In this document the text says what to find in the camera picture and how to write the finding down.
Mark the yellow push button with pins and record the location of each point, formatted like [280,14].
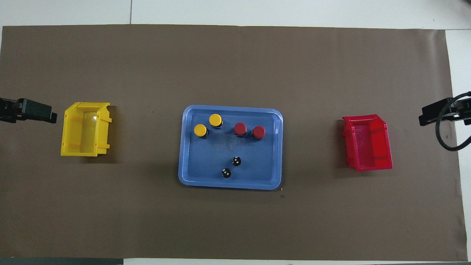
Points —
[200,130]
[215,119]

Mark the blue plastic tray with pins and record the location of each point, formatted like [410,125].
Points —
[206,158]

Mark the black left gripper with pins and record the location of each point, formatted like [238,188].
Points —
[8,110]

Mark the yellow plastic storage bin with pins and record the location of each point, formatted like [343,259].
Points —
[68,129]

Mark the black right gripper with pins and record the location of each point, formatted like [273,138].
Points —
[461,110]

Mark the red push button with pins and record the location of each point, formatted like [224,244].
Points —
[240,128]
[258,131]

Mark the red plastic storage bin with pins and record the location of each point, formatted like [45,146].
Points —
[368,147]

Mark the brown paper table mat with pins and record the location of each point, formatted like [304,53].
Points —
[147,221]

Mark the small black cylinder component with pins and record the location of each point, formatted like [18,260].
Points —
[236,161]
[226,173]

